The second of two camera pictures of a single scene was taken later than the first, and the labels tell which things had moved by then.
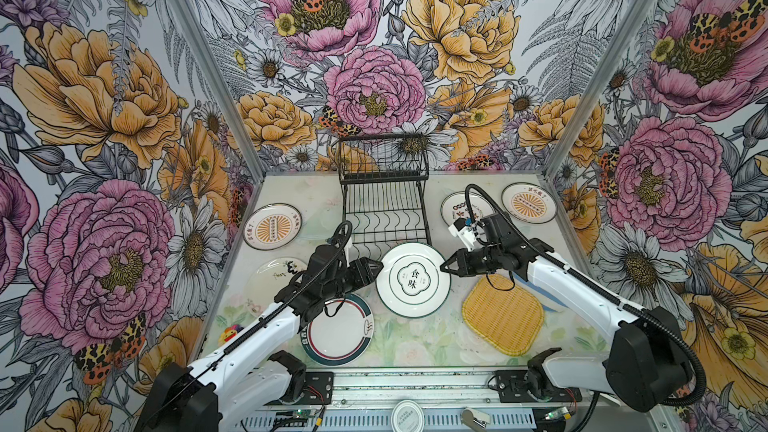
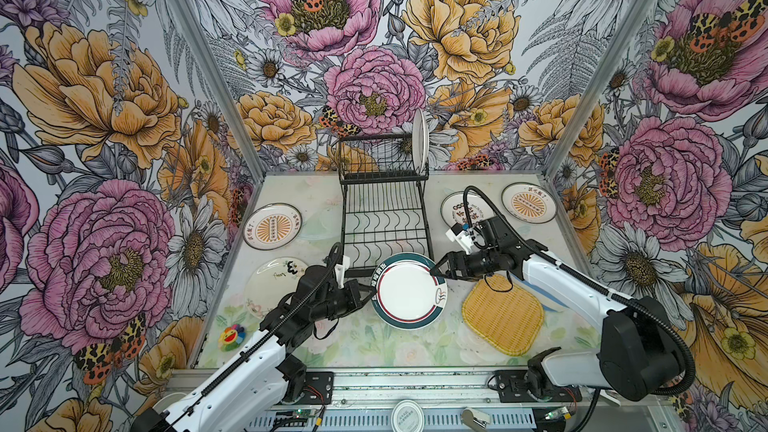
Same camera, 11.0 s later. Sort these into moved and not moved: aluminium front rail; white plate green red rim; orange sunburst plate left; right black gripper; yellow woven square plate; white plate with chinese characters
Moved: white plate green red rim; white plate with chinese characters
Not moved: aluminium front rail; yellow woven square plate; right black gripper; orange sunburst plate left
